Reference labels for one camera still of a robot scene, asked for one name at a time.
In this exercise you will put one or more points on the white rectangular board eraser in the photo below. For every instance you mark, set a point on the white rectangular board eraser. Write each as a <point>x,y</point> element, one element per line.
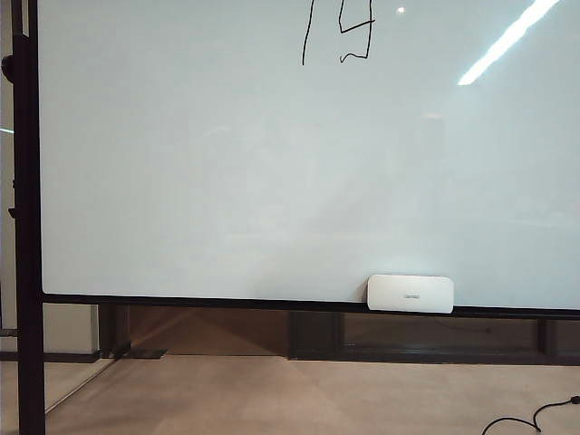
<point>410,293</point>

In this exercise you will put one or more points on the white glass whiteboard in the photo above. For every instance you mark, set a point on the white glass whiteboard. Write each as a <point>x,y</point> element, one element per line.
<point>226,158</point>

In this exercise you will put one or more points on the black round stand knob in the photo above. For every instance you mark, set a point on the black round stand knob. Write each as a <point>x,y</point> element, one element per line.
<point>8,65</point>

